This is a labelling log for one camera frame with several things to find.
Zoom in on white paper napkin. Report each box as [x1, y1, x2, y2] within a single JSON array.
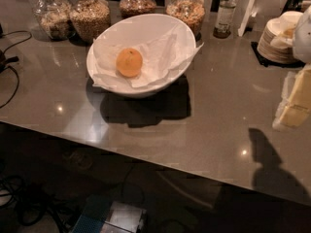
[[86, 25, 202, 93]]

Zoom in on black square mat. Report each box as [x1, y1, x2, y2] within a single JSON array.
[[251, 42, 304, 68]]

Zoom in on glass jar pale cereal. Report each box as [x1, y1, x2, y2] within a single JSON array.
[[32, 0, 75, 41]]

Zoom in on glass jar round grains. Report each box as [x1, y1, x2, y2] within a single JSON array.
[[70, 0, 111, 44]]

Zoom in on blue and silver box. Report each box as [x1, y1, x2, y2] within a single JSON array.
[[71, 195, 147, 233]]

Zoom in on black cable on table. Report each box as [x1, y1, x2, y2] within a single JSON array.
[[0, 29, 33, 110]]

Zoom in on black floor cables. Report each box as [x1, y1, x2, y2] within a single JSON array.
[[0, 158, 82, 233]]

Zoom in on stack of white plates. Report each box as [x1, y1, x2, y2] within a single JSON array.
[[257, 11, 302, 64]]

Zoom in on orange fruit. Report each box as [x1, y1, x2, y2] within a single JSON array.
[[116, 48, 143, 78]]

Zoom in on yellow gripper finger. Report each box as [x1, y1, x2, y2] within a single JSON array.
[[272, 65, 311, 130]]

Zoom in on white tilted bowl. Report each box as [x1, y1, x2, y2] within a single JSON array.
[[90, 14, 195, 98]]

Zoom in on glass jar mixed muesli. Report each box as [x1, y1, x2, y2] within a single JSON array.
[[165, 0, 205, 37]]

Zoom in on clear glass bottle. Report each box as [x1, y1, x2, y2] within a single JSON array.
[[213, 0, 237, 39]]

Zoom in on white stand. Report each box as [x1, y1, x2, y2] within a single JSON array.
[[237, 0, 257, 37]]

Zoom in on glass jar brown granola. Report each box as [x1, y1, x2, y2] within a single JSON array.
[[119, 0, 156, 18]]

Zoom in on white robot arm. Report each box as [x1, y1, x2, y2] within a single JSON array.
[[271, 6, 311, 131]]

